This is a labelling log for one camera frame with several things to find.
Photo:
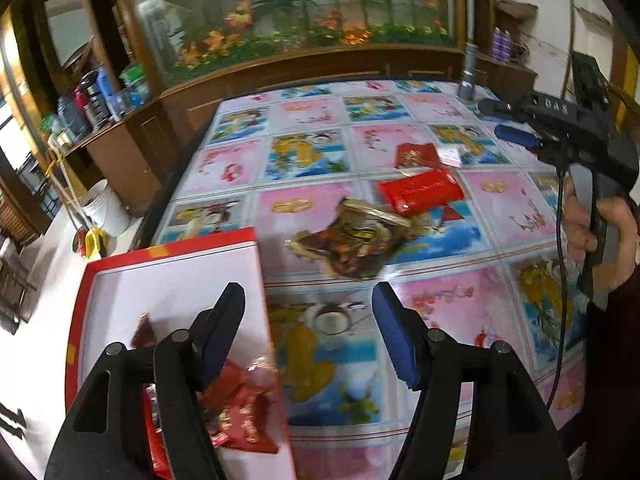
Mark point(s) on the purple bottle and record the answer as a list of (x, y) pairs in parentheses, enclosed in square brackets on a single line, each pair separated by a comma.
[(497, 45), (506, 46)]

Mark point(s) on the person's right forearm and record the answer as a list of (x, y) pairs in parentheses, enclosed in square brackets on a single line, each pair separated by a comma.
[(615, 350)]

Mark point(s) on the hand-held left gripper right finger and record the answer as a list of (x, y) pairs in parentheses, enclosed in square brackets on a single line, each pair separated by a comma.
[(397, 335)]

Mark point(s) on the wide red snack packet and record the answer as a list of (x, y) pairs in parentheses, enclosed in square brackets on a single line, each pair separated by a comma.
[(420, 190)]

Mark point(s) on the yellow plastic scoop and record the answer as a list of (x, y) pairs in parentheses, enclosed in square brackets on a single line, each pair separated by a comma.
[(92, 242)]

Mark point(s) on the white bucket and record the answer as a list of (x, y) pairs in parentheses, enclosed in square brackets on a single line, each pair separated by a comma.
[(105, 210)]

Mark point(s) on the wooden stick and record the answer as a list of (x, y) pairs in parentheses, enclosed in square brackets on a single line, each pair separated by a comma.
[(65, 185)]

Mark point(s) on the green pack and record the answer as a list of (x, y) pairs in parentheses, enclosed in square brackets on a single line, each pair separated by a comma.
[(134, 82)]

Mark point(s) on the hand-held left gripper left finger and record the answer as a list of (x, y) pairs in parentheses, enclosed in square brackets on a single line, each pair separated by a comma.
[(225, 330)]

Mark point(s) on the blue bottle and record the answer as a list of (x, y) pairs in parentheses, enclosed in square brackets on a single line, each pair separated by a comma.
[(107, 92)]

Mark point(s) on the clear white packet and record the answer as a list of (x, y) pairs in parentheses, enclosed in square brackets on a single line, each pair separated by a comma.
[(450, 157)]

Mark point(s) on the flat red gold-print packet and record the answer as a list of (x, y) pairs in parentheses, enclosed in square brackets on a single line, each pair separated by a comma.
[(415, 155)]

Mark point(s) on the blue water jug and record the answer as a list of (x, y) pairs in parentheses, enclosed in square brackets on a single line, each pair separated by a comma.
[(69, 117)]

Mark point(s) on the printed plastic tablecloth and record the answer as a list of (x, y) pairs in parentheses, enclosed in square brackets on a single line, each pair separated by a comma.
[(310, 180)]

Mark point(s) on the red cardboard box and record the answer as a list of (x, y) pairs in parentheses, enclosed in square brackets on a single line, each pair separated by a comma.
[(170, 280)]

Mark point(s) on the glass aquarium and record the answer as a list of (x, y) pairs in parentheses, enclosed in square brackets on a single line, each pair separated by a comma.
[(300, 5)]

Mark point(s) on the black flask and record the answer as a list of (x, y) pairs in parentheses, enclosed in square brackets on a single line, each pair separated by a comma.
[(92, 97)]

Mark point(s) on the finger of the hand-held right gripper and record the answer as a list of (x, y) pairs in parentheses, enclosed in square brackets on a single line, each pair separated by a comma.
[(515, 135), (505, 107)]

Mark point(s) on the brown snack packet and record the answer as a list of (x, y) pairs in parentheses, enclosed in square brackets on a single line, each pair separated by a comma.
[(350, 240)]

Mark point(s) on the person's right hand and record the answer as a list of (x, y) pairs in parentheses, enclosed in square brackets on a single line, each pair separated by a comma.
[(625, 240)]

